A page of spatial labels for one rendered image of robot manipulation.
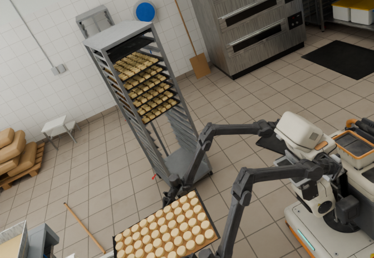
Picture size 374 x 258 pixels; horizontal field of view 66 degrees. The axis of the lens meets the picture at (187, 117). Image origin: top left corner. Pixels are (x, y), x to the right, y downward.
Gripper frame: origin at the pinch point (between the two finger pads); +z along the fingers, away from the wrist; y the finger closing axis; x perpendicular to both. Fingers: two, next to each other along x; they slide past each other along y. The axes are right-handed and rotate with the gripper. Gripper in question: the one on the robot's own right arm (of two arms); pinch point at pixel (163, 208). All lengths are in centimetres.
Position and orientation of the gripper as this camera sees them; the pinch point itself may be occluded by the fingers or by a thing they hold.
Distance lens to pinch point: 190.8
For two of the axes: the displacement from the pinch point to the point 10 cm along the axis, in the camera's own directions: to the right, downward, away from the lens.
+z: -4.2, 6.4, -6.5
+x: 8.2, -0.4, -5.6
